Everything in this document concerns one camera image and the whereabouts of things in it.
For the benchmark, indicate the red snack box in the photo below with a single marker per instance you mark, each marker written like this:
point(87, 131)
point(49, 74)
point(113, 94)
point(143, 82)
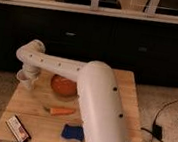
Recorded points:
point(19, 131)

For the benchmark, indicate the white ceramic cup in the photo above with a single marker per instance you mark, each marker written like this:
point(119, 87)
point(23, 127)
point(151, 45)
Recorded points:
point(27, 82)

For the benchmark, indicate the orange ceramic bowl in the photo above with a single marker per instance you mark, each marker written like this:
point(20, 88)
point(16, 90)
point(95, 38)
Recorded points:
point(63, 86)

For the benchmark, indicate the black cabinet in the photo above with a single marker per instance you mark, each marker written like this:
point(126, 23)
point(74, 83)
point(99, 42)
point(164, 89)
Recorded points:
point(148, 49)

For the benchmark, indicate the blue sponge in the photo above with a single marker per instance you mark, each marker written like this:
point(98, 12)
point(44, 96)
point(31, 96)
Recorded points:
point(73, 132)

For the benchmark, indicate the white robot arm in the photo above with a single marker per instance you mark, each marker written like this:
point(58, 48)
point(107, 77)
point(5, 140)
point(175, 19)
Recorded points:
point(98, 92)

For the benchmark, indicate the orange carrot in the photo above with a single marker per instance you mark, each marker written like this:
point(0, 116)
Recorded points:
point(59, 111)

